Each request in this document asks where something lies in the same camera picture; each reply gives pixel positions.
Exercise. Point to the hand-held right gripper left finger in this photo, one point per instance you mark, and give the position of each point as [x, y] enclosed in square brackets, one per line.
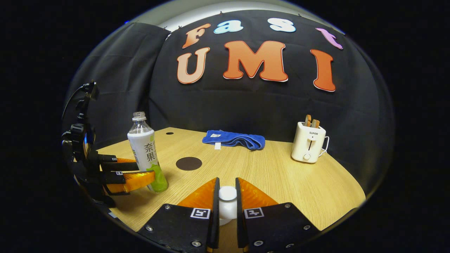
[215, 218]

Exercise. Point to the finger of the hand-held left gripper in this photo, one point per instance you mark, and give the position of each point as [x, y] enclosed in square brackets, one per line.
[116, 165]
[112, 177]

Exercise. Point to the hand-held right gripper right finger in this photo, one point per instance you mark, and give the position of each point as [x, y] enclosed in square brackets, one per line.
[240, 218]

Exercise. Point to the white teacup lid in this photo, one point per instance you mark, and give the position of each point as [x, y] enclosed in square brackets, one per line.
[227, 196]

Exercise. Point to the clear water bottle green label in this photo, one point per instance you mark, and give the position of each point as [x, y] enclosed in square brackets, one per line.
[142, 147]

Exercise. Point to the dark round coaster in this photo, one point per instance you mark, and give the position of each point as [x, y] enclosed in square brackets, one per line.
[188, 163]

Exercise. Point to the blue towel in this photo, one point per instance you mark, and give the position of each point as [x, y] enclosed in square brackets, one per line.
[235, 140]

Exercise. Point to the white toaster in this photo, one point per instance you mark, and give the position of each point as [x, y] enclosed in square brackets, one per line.
[307, 144]

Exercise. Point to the black backdrop cloth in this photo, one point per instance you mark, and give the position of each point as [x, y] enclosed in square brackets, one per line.
[246, 105]

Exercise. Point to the brown toast slice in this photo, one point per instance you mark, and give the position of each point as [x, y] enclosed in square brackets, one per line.
[315, 123]
[308, 121]

